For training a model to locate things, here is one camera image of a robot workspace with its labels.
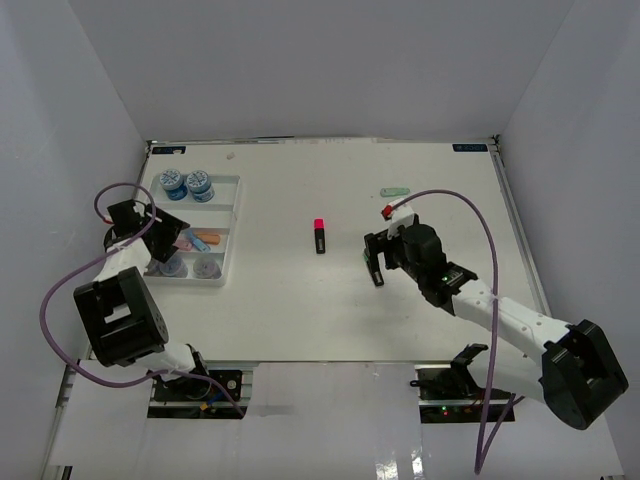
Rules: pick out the pink cap black highlighter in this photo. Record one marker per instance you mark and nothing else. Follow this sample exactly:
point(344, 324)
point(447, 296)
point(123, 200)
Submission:
point(319, 236)

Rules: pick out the blue table label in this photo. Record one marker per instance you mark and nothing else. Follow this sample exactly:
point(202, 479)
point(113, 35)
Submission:
point(469, 147)
point(168, 150)

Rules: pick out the pink stapler case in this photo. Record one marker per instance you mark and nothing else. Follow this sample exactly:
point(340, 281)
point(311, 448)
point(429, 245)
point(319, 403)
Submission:
point(183, 244)

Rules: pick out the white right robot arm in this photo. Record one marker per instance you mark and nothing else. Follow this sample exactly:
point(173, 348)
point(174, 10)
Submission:
point(579, 375)

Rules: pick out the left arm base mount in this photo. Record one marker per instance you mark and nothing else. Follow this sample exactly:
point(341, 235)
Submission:
point(189, 399)

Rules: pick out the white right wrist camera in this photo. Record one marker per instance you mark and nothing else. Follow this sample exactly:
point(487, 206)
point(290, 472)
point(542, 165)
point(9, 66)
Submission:
point(398, 213)

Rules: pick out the white compartment tray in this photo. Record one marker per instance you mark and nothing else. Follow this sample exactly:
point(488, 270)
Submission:
point(219, 215)

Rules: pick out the green cap black highlighter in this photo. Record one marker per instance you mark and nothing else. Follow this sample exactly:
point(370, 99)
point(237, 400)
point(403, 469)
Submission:
point(373, 267)

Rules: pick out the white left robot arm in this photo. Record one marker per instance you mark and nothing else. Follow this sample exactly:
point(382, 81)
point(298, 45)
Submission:
point(122, 320)

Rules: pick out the blue stapler case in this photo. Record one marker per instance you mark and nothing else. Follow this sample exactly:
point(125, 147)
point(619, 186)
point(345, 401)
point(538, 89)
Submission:
point(197, 242)

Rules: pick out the clear jar of clips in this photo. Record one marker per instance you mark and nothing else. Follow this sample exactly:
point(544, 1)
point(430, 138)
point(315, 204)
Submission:
point(173, 268)

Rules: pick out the left blue table label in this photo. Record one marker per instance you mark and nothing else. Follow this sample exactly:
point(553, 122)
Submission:
point(168, 150)

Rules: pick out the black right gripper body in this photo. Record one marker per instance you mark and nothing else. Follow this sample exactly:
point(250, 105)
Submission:
point(395, 256)

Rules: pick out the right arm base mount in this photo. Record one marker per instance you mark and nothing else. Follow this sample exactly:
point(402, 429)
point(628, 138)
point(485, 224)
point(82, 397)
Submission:
point(447, 393)

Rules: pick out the blue lidded jar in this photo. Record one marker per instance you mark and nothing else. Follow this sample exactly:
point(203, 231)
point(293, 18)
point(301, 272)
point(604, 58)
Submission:
point(199, 185)
point(172, 183)

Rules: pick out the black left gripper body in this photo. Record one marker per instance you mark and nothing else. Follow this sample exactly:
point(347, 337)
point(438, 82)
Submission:
point(146, 220)

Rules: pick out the right blue table label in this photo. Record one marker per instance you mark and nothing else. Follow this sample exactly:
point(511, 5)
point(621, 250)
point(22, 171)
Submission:
point(469, 147)

